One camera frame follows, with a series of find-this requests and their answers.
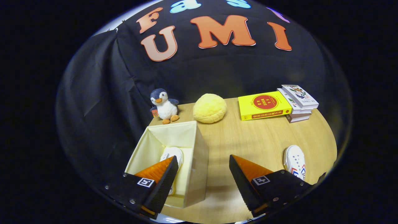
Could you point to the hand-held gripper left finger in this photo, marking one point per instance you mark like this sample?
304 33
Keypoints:
164 186

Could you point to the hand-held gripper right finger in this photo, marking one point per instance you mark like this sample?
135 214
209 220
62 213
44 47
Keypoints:
244 186

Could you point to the white canvas shoe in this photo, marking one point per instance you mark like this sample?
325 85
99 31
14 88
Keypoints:
294 157
174 152

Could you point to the yellow book red circle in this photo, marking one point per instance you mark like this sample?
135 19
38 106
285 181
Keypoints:
264 105

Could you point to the black backdrop cloth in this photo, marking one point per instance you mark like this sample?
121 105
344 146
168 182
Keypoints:
202 74

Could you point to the yellow round plush cushion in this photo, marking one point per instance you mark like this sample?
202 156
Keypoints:
210 109

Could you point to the penguin plush toy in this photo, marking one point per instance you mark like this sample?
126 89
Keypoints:
166 109

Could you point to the beige fabric storage box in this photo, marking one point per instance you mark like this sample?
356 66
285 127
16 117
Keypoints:
199 174

